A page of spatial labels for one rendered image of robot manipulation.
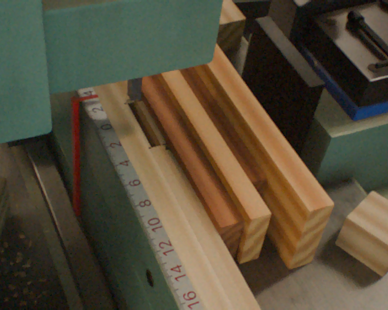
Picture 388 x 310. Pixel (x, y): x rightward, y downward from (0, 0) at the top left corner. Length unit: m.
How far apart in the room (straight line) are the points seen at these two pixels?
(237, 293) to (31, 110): 0.18
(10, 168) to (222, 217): 0.29
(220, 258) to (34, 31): 0.19
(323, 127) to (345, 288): 0.12
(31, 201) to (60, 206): 0.04
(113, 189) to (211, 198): 0.08
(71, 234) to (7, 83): 0.24
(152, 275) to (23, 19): 0.19
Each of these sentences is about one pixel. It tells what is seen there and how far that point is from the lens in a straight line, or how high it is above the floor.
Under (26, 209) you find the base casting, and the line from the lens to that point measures 0.67.
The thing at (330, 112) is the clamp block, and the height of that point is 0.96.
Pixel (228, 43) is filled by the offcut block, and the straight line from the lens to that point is 0.70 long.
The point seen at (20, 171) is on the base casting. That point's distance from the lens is 0.71.
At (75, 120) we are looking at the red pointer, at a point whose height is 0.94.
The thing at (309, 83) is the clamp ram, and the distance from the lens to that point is 0.53.
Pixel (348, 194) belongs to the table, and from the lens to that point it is 0.59.
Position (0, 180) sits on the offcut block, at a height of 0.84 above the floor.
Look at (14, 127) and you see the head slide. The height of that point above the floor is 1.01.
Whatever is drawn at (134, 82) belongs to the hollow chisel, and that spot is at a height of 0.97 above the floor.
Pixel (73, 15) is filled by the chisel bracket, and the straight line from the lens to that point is 0.45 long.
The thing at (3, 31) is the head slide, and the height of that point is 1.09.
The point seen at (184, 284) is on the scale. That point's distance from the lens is 0.44.
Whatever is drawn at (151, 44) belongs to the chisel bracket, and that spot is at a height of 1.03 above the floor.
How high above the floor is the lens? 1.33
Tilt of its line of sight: 46 degrees down
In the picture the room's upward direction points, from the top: 9 degrees clockwise
